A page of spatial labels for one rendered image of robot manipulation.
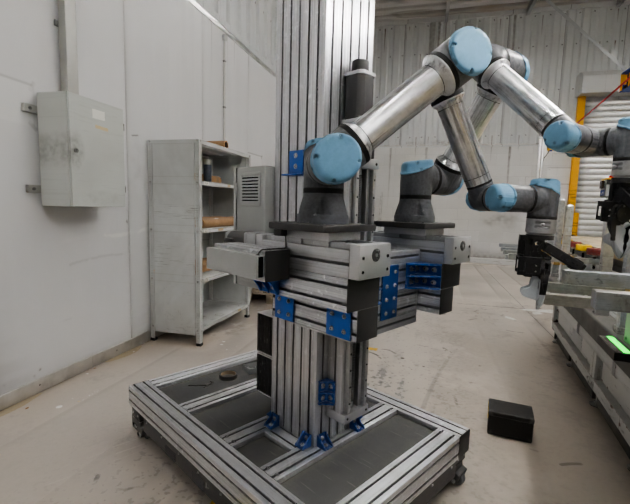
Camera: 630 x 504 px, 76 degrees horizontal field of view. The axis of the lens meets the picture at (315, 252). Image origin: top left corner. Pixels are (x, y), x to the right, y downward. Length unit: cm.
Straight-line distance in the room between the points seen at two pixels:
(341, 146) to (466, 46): 39
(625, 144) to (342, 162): 73
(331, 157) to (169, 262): 243
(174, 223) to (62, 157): 98
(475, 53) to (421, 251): 67
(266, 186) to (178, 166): 175
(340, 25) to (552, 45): 845
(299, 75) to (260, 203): 47
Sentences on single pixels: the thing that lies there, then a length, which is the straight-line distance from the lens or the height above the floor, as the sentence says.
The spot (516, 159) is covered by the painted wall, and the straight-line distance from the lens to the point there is 924.
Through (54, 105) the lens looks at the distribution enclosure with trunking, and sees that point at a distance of 263.
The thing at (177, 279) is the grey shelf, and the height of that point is 51.
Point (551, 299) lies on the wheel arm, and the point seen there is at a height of 85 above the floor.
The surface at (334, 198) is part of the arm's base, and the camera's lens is 112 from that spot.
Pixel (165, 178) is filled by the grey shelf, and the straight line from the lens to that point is 326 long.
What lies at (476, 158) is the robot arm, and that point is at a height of 124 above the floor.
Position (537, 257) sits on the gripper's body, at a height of 96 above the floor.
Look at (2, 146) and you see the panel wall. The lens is 259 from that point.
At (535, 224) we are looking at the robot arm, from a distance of 126.
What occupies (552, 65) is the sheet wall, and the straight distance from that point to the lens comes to 971.
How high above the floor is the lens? 108
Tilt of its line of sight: 6 degrees down
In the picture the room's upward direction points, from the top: 2 degrees clockwise
